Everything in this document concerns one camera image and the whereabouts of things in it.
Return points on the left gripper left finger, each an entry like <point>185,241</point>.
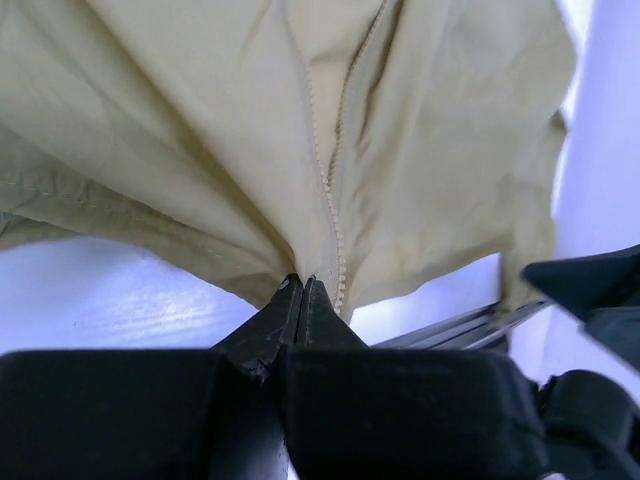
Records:
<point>151,413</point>

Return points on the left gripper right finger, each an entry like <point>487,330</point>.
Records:
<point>355,412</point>

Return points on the tan hooded zip jacket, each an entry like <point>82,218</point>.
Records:
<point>372,145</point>

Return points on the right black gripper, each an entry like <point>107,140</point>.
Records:
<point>591,423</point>

